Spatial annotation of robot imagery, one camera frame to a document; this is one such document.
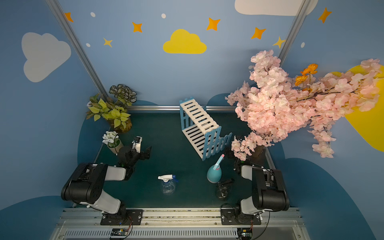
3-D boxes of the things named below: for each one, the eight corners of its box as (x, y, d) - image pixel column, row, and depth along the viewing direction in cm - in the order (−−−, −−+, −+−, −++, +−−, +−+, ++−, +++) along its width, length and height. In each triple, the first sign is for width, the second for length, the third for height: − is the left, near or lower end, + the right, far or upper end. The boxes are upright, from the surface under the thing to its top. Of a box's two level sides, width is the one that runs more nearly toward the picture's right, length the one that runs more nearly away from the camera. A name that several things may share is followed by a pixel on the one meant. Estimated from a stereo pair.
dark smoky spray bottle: (215, 199, 82) (220, 189, 67) (214, 190, 85) (219, 178, 70) (227, 199, 82) (235, 189, 67) (226, 190, 85) (233, 178, 70)
